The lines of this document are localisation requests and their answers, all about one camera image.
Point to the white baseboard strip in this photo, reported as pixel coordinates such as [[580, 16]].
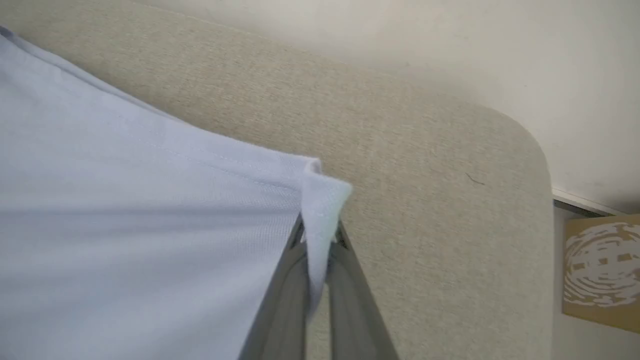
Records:
[[580, 202]]

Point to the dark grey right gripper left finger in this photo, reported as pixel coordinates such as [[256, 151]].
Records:
[[282, 310]]

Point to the brown cardboard box white print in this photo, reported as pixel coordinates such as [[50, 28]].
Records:
[[600, 265]]

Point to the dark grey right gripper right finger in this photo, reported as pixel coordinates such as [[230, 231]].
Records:
[[355, 315]]

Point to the light blue and white garment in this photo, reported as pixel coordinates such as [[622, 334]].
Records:
[[125, 200]]

